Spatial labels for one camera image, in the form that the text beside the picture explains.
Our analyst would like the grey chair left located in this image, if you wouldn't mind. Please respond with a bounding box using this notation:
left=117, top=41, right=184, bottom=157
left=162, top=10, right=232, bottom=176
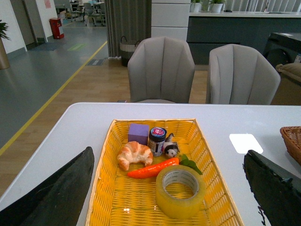
left=127, top=37, right=195, bottom=104

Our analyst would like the purple block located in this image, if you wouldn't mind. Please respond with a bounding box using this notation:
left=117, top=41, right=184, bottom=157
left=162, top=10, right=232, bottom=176
left=128, top=123, right=150, bottom=145

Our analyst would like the toy croissant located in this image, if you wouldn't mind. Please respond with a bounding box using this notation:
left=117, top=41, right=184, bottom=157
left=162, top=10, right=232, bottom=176
left=117, top=141, right=153, bottom=171

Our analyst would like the white potted plant pot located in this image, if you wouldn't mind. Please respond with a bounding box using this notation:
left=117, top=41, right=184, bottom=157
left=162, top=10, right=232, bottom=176
left=210, top=0, right=225, bottom=13

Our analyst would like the grey chair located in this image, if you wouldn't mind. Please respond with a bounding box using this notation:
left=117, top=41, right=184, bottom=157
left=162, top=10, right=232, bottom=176
left=206, top=44, right=281, bottom=105
left=127, top=37, right=195, bottom=104

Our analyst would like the potted plant at left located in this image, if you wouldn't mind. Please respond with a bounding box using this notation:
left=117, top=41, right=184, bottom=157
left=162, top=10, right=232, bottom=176
left=0, top=20, right=10, bottom=70

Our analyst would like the black appliance cabinet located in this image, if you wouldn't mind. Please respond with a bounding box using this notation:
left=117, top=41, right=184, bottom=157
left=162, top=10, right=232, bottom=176
left=263, top=32, right=301, bottom=67

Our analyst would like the dark jar with blue lid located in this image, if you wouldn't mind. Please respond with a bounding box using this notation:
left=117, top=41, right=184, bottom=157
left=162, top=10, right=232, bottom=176
left=148, top=127, right=167, bottom=157

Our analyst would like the brown wicker basket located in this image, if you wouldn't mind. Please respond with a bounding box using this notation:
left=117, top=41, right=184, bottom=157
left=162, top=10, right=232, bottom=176
left=280, top=126, right=301, bottom=164

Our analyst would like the dark grey counter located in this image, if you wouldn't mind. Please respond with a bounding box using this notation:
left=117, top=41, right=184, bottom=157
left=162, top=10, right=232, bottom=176
left=186, top=11, right=301, bottom=65

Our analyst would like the woven laundry basket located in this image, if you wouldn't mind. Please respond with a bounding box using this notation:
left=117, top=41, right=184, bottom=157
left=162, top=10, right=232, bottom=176
left=119, top=36, right=141, bottom=67

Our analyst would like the white pillar cabinet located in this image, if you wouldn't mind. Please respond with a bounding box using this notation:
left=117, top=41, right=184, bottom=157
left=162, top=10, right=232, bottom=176
left=151, top=0, right=190, bottom=41

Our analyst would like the orange toy carrot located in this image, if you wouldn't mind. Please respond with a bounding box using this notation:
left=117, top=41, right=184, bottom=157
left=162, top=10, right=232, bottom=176
left=127, top=154, right=203, bottom=179

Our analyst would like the clear yellowish tape roll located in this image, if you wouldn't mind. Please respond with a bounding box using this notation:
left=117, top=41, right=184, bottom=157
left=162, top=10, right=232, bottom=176
left=155, top=165, right=206, bottom=219

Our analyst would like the beige sofa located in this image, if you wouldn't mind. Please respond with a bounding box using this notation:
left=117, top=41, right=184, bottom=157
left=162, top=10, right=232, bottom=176
left=271, top=63, right=301, bottom=105

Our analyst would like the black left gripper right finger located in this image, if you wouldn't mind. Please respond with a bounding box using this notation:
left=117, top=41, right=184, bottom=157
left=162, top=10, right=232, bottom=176
left=243, top=150, right=301, bottom=226

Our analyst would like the yellow woven basket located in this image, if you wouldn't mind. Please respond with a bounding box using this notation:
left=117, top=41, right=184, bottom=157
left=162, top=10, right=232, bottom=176
left=86, top=119, right=243, bottom=226

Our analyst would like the grey chair right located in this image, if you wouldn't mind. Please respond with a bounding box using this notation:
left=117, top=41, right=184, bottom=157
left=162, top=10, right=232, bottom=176
left=206, top=44, right=281, bottom=105

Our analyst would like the small panda plush toy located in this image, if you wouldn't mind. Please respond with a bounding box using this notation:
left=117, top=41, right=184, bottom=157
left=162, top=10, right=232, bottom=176
left=163, top=133, right=180, bottom=158

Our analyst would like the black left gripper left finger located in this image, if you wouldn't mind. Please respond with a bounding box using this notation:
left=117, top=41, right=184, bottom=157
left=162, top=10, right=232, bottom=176
left=0, top=146, right=95, bottom=226

